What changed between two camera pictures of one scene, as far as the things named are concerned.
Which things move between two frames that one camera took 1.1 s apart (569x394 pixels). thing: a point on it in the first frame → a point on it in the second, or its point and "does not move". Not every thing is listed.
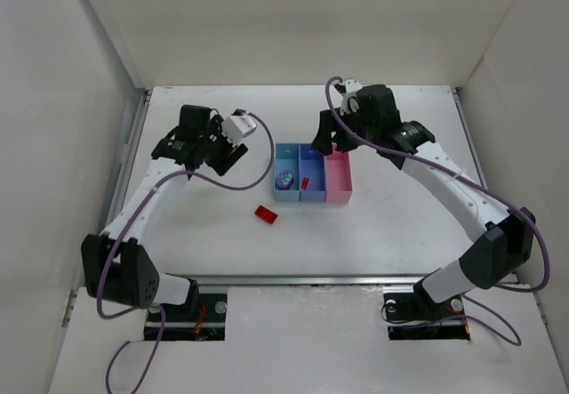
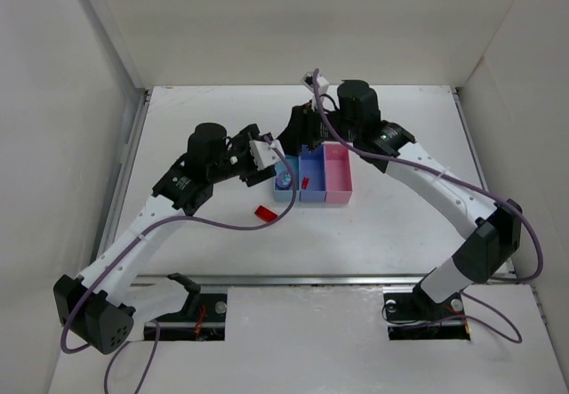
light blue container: (287, 172) does not move
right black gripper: (333, 128) → (300, 128)
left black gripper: (222, 155) → (259, 173)
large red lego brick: (266, 214) does not move
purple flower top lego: (284, 180) does not move
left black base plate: (204, 321) does not move
